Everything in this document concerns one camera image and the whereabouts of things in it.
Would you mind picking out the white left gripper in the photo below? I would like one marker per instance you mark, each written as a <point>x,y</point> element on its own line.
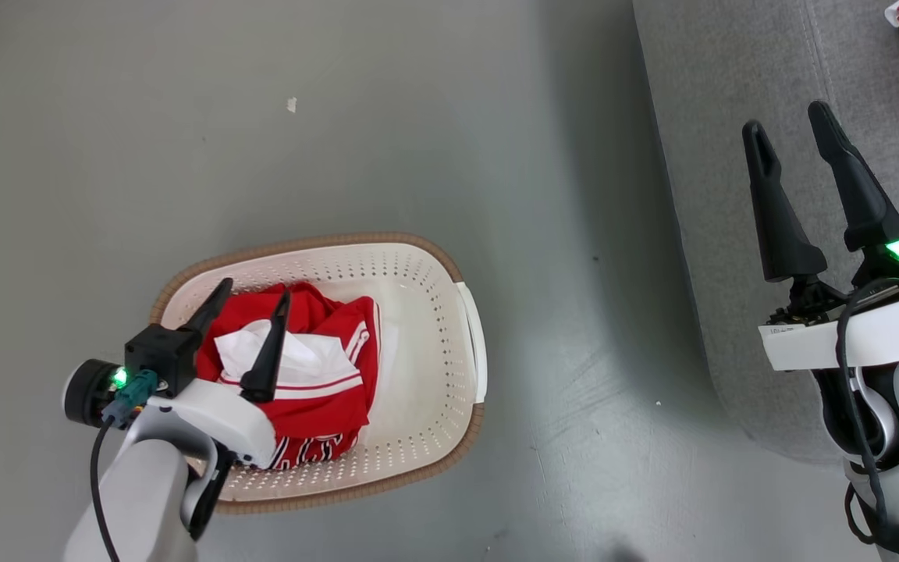
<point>223,421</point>

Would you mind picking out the white perforated basket brown rim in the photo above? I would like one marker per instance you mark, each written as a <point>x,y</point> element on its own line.
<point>418,351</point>

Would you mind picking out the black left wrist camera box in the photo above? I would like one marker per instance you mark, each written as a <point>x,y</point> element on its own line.
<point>161,355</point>

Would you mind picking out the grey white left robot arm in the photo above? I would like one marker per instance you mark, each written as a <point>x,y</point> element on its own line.
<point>137,507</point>

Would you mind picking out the grey fabric sofa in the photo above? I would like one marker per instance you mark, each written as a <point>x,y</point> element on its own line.
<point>730,234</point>

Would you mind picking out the red white-striped lettered jersey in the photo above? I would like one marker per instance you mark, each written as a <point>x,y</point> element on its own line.
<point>317,414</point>

